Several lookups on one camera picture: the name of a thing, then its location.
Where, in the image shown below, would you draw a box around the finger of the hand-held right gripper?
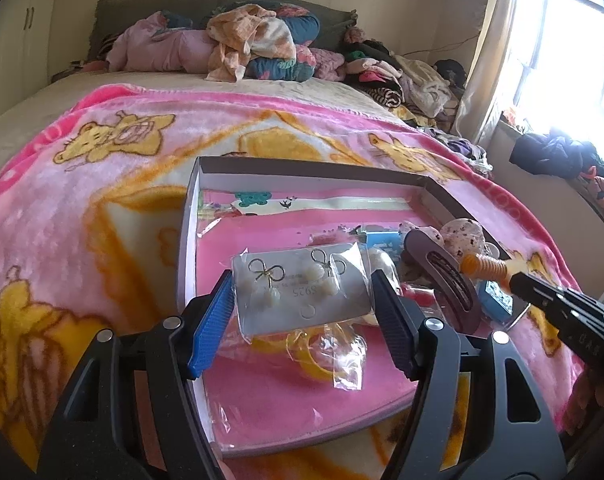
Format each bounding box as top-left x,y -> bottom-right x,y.
528,304 -> 604,369
510,270 -> 604,337

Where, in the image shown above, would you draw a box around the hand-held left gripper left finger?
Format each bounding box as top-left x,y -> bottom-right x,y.
37,270 -> 235,480

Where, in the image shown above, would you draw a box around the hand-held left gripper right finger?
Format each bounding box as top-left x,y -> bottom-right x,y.
369,269 -> 568,480

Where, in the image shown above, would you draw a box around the orange spiral hair tie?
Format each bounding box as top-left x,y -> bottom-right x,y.
458,251 -> 526,287

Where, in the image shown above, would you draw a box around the pearl earrings packet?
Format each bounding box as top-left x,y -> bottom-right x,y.
230,241 -> 379,339

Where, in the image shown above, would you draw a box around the grey cardboard box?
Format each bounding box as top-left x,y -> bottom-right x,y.
177,155 -> 514,461

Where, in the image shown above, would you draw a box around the small blue box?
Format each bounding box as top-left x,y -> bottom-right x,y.
478,279 -> 516,319

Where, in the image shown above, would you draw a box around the dark brown hair clip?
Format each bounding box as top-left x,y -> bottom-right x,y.
402,230 -> 484,337

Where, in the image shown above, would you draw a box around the yellow bangle clear packet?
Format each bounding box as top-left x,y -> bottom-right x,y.
281,324 -> 369,392

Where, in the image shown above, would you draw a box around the blue printed card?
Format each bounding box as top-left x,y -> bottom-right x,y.
361,229 -> 404,257

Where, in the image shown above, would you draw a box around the pink plastic sheet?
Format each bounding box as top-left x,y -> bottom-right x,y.
194,187 -> 423,441

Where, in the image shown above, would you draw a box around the spotted pink scrunchie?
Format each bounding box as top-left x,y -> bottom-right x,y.
398,216 -> 489,262

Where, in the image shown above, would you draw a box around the dark clothes on windowsill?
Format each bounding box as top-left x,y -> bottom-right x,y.
508,129 -> 604,242

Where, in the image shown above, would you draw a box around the pink printed blanket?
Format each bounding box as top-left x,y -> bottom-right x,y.
0,85 -> 600,480

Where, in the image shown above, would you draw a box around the pile of mixed clothes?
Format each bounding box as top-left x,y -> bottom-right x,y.
307,25 -> 494,173

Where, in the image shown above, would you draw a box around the window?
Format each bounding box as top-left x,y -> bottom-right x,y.
507,0 -> 604,137

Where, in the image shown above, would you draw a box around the cream curtain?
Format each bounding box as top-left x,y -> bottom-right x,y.
453,0 -> 549,147

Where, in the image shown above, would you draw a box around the pink clothes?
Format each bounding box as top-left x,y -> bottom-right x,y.
106,11 -> 219,74

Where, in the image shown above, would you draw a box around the orange floral cloth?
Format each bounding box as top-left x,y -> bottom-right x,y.
203,3 -> 299,84

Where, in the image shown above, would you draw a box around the dark blue floral pillow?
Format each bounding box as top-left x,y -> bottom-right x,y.
246,5 -> 324,82

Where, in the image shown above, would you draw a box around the grey green headboard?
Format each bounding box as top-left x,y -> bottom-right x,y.
88,0 -> 359,62

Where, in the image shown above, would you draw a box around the cream wardrobe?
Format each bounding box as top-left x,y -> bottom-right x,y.
0,0 -> 66,117

